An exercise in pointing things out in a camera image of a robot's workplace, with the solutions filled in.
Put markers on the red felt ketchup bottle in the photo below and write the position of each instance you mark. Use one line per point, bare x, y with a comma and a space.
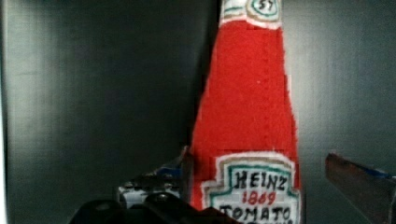
244, 139

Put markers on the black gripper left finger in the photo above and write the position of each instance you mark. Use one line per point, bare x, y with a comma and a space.
157, 197

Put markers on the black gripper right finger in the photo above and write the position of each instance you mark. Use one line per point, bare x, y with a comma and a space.
371, 191

